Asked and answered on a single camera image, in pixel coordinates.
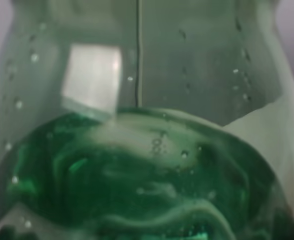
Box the green transparent water bottle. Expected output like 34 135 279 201
0 0 294 240

